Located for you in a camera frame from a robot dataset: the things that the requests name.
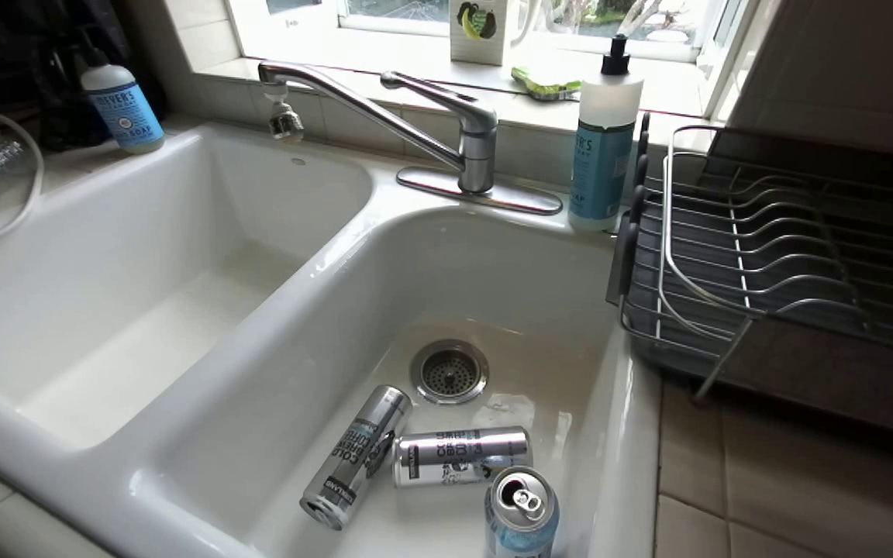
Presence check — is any yellow green cleaner bottle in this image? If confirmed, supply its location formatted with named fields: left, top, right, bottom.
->
left=445, top=0, right=512, bottom=69

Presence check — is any chrome sink faucet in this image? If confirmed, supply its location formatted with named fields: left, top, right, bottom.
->
left=253, top=58, right=568, bottom=218

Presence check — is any white double basin sink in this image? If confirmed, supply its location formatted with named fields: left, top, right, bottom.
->
left=0, top=117, right=666, bottom=558

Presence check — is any pump bottle with blue label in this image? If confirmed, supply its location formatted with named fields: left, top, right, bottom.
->
left=564, top=30, right=649, bottom=237

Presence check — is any blue bottle with white cap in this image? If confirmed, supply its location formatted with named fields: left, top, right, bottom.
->
left=78, top=58, right=167, bottom=154

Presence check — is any perforated metal drain strainer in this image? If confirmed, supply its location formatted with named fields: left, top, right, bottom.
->
left=409, top=338, right=492, bottom=409

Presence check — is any silver can with dark print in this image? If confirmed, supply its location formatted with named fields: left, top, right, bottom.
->
left=392, top=424, right=535, bottom=491

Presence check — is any silver slim can grey label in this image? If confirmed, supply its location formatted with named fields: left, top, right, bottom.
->
left=297, top=381, right=413, bottom=534

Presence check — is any light blue opened can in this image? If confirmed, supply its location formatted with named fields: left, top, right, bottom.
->
left=480, top=466, right=564, bottom=558

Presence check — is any clear glass at left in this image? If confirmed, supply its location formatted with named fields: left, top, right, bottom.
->
left=0, top=108, right=50, bottom=254

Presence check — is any white window frame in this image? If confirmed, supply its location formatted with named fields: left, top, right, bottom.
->
left=160, top=0, right=782, bottom=121

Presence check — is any metal wire dish rack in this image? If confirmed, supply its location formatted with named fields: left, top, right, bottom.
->
left=604, top=112, right=893, bottom=446

